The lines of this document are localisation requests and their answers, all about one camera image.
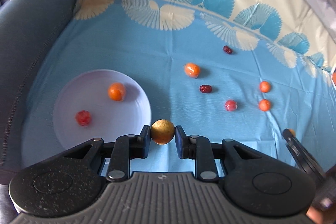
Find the yellow-brown round fruit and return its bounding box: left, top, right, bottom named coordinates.
left=150, top=119, right=175, bottom=145

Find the dark red jujube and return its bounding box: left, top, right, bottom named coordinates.
left=199, top=85, right=213, bottom=94
left=223, top=46, right=233, bottom=55

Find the small orange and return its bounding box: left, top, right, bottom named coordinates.
left=259, top=99, right=272, bottom=111
left=259, top=81, right=272, bottom=93

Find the person's right hand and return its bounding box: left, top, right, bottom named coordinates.
left=306, top=207, right=335, bottom=224

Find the wrapped red fruit in plate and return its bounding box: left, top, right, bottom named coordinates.
left=75, top=110, right=92, bottom=126

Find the wrapped pink-red fruit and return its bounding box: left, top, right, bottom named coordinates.
left=224, top=100, right=238, bottom=111

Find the wrapped orange in plate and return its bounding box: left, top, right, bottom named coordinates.
left=108, top=83, right=126, bottom=102

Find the light purple plate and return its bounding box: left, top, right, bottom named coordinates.
left=53, top=69, right=151, bottom=149

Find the wrapped orange on cloth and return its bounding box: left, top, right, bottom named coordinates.
left=184, top=63, right=201, bottom=79

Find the blue patterned tablecloth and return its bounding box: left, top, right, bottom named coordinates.
left=22, top=0, right=335, bottom=169

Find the blue fabric sofa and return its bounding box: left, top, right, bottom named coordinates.
left=1, top=0, right=76, bottom=185

